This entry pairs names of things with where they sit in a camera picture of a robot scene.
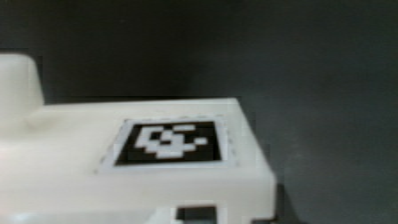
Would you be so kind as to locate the white drawer box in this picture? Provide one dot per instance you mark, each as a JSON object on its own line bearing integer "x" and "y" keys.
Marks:
{"x": 127, "y": 163}

